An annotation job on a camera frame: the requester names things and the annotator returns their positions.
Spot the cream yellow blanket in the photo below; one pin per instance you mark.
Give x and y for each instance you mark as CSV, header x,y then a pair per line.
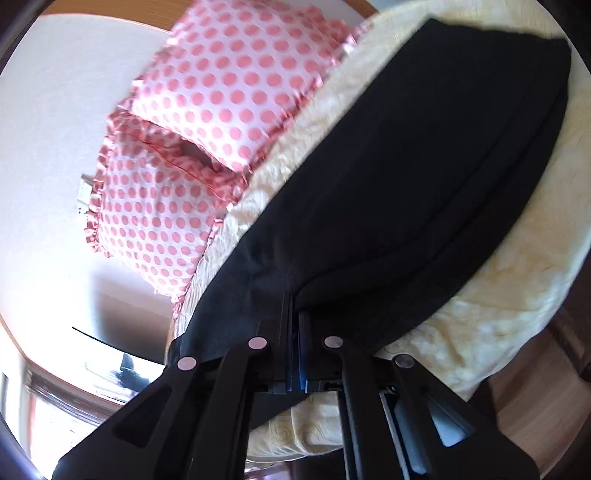
x,y
517,286

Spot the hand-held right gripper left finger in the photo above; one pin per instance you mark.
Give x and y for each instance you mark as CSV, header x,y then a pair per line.
x,y
287,357

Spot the black television screen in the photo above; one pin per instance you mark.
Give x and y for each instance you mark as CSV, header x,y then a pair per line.
x,y
117,364

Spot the black pants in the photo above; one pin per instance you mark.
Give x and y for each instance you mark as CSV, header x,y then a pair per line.
x,y
406,184

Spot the pink polka dot pillow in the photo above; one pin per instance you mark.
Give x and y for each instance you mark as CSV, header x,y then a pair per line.
x,y
240,87
152,212

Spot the white wall socket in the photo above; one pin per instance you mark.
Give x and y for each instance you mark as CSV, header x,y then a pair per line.
x,y
83,194

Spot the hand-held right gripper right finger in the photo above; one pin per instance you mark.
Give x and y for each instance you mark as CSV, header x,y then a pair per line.
x,y
301,357

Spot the wooden headboard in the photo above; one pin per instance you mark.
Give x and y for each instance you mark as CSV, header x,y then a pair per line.
x,y
240,11

